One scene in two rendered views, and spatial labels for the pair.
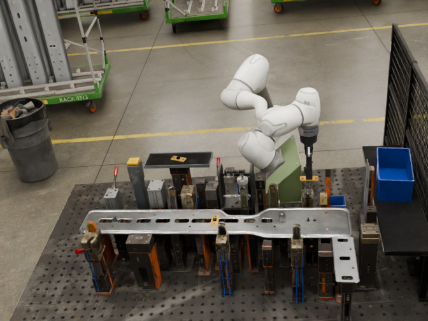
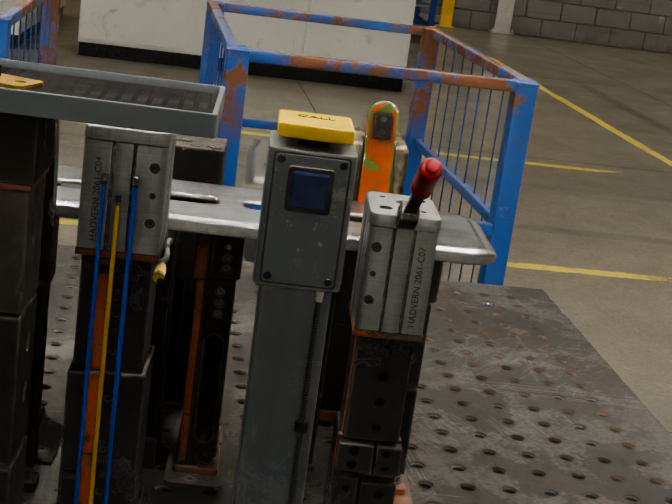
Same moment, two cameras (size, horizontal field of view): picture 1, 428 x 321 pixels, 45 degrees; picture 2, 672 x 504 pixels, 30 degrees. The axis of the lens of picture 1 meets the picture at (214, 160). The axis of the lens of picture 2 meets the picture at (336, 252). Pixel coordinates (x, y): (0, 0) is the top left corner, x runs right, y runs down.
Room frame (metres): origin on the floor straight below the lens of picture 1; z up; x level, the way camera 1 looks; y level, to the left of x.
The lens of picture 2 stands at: (3.45, 0.21, 1.33)
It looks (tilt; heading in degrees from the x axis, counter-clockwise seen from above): 16 degrees down; 164
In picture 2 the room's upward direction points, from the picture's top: 8 degrees clockwise
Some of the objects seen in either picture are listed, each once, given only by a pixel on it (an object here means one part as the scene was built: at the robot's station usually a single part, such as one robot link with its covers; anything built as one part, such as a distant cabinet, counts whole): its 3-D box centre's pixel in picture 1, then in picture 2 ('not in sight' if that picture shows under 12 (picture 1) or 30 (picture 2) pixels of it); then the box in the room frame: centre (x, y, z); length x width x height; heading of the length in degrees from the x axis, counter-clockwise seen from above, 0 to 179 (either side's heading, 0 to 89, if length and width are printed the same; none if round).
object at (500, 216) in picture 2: not in sight; (329, 190); (-0.15, 1.18, 0.47); 1.20 x 0.80 x 0.95; 175
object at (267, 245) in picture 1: (269, 267); not in sight; (1.84, -0.20, 0.84); 0.11 x 0.08 x 0.29; 169
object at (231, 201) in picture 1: (239, 204); not in sight; (2.25, -0.10, 0.94); 0.18 x 0.13 x 0.49; 79
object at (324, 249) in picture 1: (325, 271); not in sight; (1.78, -0.46, 0.84); 0.11 x 0.10 x 0.28; 169
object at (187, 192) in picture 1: (192, 218); not in sight; (2.25, 0.16, 0.89); 0.13 x 0.11 x 0.38; 169
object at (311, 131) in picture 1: (308, 127); not in sight; (1.97, -0.43, 1.52); 0.09 x 0.09 x 0.06
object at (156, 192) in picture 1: (162, 214); (113, 326); (2.29, 0.32, 0.90); 0.13 x 0.10 x 0.41; 169
